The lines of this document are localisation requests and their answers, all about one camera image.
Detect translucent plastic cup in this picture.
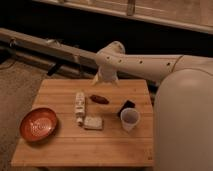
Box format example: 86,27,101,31
120,108,140,132

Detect small black box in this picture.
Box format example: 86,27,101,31
117,100,135,117

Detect white tube bottle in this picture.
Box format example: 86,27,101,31
75,92,86,126

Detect white sponge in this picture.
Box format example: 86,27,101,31
84,116,103,130

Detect wooden table board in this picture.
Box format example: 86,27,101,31
11,79,153,167

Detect orange ceramic bowl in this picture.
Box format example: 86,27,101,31
19,107,58,142

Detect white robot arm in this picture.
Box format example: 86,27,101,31
94,41,213,171

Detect brown sausage-shaped object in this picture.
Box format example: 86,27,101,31
90,95,109,104

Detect long metal rail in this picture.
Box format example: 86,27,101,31
0,28,163,83

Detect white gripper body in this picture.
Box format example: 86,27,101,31
93,66,118,85

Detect wooden ledge beam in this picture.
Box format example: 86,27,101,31
34,0,213,35

